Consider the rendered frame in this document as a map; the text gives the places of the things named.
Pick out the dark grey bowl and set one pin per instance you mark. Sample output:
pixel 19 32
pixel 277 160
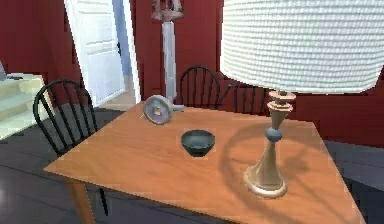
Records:
pixel 198 143

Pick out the pale floor lamp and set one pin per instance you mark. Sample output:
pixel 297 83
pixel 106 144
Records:
pixel 168 50

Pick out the wooden table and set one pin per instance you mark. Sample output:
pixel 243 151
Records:
pixel 160 166

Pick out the white shade table lamp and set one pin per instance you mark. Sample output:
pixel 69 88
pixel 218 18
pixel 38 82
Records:
pixel 300 43

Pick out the white room door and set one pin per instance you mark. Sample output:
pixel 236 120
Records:
pixel 98 46

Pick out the black spindle chair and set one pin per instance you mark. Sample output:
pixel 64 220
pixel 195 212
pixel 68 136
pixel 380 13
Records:
pixel 66 113
pixel 248 98
pixel 199 87

